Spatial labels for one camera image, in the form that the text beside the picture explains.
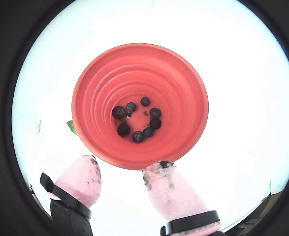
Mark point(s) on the pink-tipped black gripper finger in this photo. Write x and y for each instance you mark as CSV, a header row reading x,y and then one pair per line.
x,y
176,194
79,182

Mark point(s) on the red collapsible silicone cup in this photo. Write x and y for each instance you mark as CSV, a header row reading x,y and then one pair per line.
x,y
173,98

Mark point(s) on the curled olive green leaf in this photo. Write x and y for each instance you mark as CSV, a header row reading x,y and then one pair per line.
x,y
71,126

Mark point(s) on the small pale green leaf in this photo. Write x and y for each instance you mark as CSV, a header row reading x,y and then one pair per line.
x,y
38,127

